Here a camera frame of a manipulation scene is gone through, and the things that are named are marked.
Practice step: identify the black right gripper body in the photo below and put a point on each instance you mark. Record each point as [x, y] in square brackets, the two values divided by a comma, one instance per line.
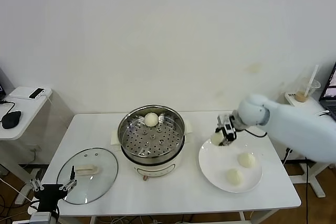
[230, 133]

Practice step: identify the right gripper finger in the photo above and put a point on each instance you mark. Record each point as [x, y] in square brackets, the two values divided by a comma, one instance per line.
[219, 130]
[227, 143]

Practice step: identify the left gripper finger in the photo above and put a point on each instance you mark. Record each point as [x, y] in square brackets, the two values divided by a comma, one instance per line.
[36, 185]
[69, 184]

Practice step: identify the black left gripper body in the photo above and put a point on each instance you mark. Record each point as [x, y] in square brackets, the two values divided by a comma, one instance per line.
[51, 192]

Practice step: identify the white steamed baozi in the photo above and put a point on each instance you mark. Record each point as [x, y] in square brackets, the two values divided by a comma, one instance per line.
[235, 176]
[216, 138]
[151, 119]
[246, 159]

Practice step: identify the glass pot lid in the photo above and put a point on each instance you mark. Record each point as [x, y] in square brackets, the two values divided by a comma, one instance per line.
[105, 171]

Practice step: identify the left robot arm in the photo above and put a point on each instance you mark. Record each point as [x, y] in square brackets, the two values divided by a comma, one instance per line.
[42, 217]

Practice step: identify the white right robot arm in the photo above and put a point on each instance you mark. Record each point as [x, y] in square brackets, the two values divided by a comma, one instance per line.
[288, 127]

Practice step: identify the stainless steel steamer basket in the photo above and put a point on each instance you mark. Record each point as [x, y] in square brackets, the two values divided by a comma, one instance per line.
[170, 129]

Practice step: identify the white round plate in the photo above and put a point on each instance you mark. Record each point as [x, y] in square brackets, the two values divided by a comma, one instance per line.
[210, 166]

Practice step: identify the black computer mouse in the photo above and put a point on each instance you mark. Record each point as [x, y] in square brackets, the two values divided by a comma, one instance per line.
[11, 119]

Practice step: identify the cream electric cooker base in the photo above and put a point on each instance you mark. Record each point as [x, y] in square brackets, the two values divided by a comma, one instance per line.
[157, 167]

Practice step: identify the white side table with mouse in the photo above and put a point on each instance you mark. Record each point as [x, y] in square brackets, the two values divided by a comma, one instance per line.
[26, 113]

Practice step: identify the clear plastic drink cup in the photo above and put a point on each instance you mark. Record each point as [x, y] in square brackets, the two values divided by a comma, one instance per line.
[302, 96]

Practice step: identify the white side table with cup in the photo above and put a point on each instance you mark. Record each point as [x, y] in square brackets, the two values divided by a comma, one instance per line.
[316, 104]

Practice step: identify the small black white device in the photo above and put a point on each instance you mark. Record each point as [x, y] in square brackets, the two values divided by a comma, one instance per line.
[36, 93]

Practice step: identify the white flat box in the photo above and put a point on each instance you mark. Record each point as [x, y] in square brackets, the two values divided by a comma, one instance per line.
[19, 93]

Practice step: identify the black laptop pink screen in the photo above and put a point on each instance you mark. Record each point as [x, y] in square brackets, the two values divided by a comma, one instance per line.
[2, 87]

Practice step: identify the dark open laptop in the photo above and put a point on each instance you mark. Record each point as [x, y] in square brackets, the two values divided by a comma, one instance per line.
[330, 87]

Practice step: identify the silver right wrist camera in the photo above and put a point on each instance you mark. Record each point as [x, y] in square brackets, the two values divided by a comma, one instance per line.
[225, 120]

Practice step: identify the white wall socket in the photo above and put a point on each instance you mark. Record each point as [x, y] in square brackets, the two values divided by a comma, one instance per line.
[34, 147]

